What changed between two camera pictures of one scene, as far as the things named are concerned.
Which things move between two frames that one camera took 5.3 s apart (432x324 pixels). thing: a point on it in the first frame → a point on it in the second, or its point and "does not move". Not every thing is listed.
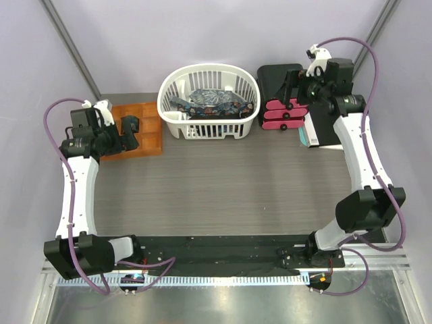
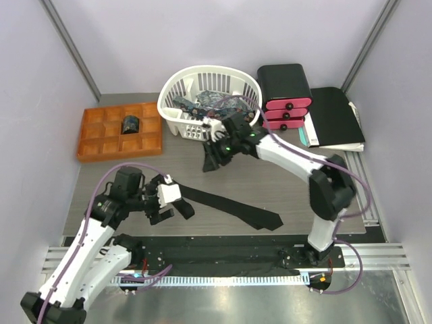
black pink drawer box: [274, 114] does not move
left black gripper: [119, 146] → [156, 216]
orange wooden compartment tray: [150, 133] does not move
